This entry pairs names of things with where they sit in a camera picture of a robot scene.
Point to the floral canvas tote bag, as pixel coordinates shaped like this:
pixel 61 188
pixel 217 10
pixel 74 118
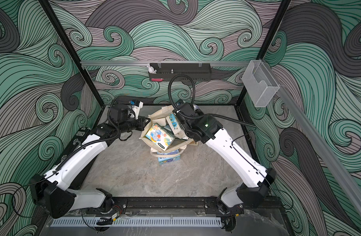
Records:
pixel 159 117

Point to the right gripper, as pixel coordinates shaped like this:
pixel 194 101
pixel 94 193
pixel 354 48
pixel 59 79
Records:
pixel 203 117

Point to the light blue tissue pack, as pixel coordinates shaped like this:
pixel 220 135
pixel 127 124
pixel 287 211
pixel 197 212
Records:
pixel 168 156

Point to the white cable duct strip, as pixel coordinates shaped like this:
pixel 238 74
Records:
pixel 140 222

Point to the black hard carry case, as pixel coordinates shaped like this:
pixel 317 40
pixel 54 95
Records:
pixel 66 171

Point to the clear plastic wall bin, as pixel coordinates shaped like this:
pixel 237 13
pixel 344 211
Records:
pixel 260 83

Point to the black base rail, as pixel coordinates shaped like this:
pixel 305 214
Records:
pixel 207 205

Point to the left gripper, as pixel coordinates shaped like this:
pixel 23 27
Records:
pixel 141 125

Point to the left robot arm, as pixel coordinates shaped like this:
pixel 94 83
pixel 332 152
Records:
pixel 52 192

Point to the green white tissue pack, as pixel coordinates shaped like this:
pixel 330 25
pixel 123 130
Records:
pixel 175 126

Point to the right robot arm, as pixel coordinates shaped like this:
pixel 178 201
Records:
pixel 256 179

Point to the blue cartoon tissue pack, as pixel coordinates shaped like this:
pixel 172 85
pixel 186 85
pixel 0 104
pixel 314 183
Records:
pixel 160 136

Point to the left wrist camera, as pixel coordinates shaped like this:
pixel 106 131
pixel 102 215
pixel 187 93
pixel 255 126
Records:
pixel 135 106

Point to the white bunny figurine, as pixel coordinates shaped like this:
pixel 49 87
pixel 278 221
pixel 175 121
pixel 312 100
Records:
pixel 151 69

